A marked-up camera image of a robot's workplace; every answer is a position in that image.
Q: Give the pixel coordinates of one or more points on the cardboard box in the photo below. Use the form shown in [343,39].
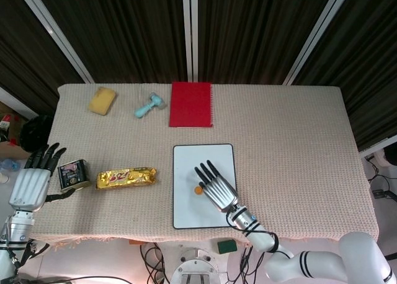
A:
[10,147]

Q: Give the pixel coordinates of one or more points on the white aluminium frame rail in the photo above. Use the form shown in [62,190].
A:
[15,102]
[376,147]

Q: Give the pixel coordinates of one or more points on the beige waffle tablecloth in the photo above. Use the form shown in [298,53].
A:
[294,126]

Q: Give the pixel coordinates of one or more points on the white device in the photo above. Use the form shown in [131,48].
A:
[387,157]

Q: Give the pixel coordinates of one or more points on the light blue toy hammer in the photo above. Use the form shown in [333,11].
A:
[146,107]

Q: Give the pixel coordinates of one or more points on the red spiral notebook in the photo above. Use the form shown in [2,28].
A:
[190,105]

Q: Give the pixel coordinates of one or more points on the black pleated curtain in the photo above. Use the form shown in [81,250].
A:
[124,33]
[366,64]
[254,33]
[18,48]

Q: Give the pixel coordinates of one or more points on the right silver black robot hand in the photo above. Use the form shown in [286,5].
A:
[221,192]

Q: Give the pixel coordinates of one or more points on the black furry object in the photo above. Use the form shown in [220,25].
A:
[34,133]

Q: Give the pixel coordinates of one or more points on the yellow sponge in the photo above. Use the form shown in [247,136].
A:
[102,100]

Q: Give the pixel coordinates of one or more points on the white board with black rim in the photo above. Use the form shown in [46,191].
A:
[186,209]

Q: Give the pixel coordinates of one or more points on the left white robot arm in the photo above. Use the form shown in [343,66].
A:
[17,228]

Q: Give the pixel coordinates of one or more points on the orange round magnet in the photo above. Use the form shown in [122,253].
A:
[197,190]

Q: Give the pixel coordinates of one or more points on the white aluminium frame post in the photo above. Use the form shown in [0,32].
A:
[190,33]
[313,39]
[56,33]

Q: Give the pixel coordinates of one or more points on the gold foil snack packet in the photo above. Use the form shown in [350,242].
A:
[124,178]

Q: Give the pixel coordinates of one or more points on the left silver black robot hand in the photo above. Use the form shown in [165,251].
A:
[29,188]

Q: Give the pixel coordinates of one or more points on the green block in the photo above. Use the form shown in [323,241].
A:
[226,246]

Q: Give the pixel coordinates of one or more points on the white robot torso base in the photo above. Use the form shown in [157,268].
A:
[195,268]

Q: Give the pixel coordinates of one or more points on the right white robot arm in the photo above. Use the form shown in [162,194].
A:
[356,250]

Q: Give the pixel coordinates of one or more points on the black tin can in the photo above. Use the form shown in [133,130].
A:
[74,175]

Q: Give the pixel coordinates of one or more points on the pale blue plastic item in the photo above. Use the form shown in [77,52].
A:
[7,165]

